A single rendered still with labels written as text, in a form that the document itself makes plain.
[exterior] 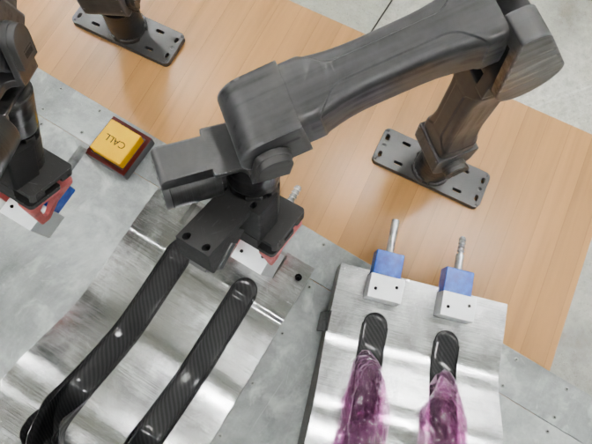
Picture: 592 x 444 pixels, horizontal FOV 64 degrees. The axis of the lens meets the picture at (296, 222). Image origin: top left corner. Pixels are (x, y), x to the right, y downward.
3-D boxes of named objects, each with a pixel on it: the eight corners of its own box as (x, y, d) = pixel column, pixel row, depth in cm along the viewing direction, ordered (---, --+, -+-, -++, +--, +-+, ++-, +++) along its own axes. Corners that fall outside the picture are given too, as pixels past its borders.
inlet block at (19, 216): (77, 145, 69) (60, 130, 64) (105, 163, 69) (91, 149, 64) (20, 220, 67) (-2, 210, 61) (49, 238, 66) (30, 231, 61)
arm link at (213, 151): (174, 233, 49) (164, 193, 37) (151, 159, 50) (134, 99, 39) (279, 203, 52) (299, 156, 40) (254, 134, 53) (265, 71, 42)
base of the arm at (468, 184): (497, 196, 74) (511, 159, 75) (380, 143, 75) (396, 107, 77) (475, 210, 81) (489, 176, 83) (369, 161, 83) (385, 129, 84)
